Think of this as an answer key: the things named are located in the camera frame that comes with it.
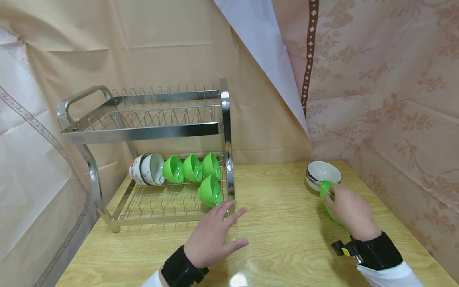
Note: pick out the person's left fingers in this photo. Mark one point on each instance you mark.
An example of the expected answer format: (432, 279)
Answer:
(220, 211)

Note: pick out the green plastic bowl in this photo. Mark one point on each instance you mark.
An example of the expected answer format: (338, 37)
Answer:
(173, 170)
(209, 191)
(192, 168)
(211, 165)
(325, 188)

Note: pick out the person's left index finger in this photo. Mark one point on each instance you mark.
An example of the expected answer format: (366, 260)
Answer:
(237, 216)

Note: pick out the black wrist band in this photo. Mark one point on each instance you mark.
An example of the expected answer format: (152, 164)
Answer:
(181, 269)
(378, 252)

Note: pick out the person's left hand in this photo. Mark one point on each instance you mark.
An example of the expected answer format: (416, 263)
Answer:
(209, 241)

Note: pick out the white floral bowl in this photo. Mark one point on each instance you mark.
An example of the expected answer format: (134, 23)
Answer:
(135, 169)

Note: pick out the person's right hand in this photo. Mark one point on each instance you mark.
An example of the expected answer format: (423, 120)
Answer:
(353, 215)

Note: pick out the white bowl with patterned band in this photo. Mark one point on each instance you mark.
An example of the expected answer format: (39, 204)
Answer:
(322, 171)

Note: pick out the person's left thumb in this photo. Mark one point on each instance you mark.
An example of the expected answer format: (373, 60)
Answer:
(237, 244)

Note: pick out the person's right forearm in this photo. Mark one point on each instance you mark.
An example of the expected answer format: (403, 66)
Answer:
(392, 277)

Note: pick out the person's right fingers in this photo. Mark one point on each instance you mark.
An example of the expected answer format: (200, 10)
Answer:
(333, 201)

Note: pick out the person's left forearm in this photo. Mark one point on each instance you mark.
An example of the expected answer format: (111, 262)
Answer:
(154, 281)

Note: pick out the white bowl with dark rim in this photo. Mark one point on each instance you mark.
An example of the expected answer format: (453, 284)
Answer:
(153, 168)

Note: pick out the stainless steel two-tier dish rack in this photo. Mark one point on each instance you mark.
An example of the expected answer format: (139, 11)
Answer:
(143, 133)

